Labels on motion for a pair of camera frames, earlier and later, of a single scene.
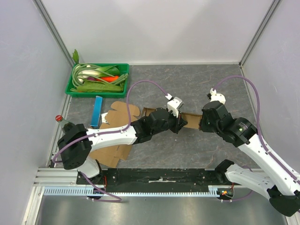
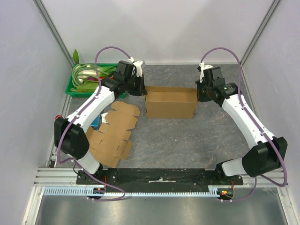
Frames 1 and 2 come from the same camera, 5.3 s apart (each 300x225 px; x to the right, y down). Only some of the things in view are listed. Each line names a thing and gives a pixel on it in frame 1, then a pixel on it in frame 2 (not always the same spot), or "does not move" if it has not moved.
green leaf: [75, 56] does not move
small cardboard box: [118, 117] does not move
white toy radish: [81, 78] does not move
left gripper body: [174, 122] → [136, 85]
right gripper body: [204, 120] → [200, 91]
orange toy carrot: [110, 79] does not move
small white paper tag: [103, 120] does not move
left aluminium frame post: [46, 16] does not move
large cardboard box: [193, 120] → [170, 102]
